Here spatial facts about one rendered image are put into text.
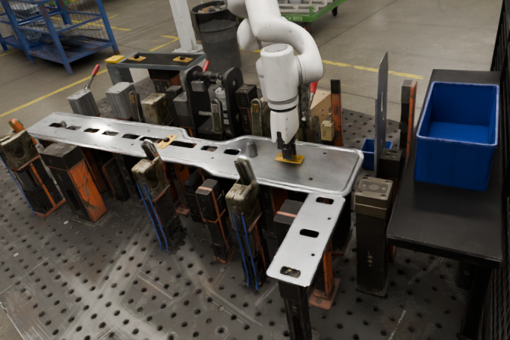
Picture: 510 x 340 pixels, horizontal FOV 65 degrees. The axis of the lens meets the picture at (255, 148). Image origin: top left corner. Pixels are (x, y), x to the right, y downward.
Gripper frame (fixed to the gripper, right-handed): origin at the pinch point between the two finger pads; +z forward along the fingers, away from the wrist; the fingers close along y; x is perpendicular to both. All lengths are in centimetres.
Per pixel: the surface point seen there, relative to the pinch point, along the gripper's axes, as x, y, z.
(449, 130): 41.5, -20.9, 0.1
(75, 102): -104, -12, -1
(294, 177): 4.4, 7.4, 3.4
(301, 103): -0.8, -14.7, -8.0
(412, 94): 31.5, -13.9, -14.0
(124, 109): -76, -12, 0
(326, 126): 8.2, -10.9, -3.1
